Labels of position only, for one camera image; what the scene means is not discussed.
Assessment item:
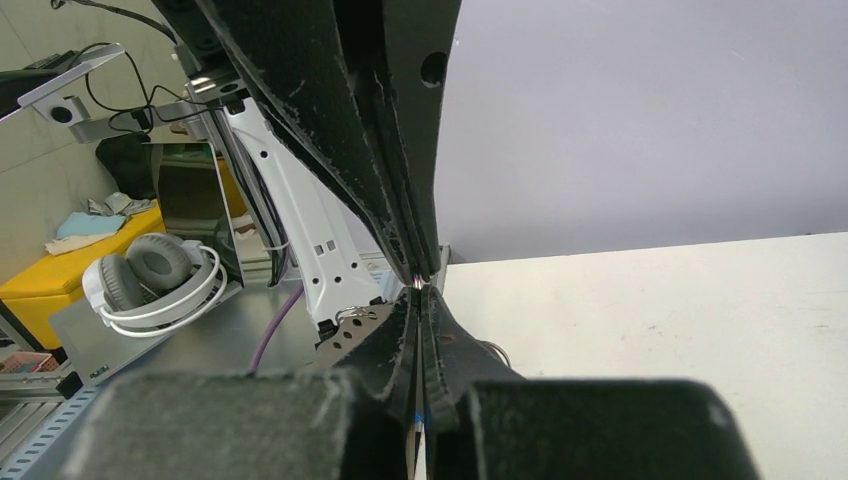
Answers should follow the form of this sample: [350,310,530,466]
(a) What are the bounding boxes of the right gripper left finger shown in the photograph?
[59,288,420,479]

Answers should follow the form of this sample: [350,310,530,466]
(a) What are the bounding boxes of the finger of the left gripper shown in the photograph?
[199,1,419,284]
[332,1,461,279]

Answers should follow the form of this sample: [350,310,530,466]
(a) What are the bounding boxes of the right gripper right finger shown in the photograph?
[421,287,759,479]

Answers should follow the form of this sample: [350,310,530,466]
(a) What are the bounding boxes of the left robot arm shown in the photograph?
[199,1,460,326]

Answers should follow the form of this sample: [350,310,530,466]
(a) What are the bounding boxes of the black bag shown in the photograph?
[95,132,156,200]

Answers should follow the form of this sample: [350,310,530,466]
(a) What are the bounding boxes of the white grey headphones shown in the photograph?
[82,233,229,339]

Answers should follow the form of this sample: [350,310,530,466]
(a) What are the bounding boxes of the yellow box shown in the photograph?
[0,158,248,352]

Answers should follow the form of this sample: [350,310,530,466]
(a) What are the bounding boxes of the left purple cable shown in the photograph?
[247,284,306,374]

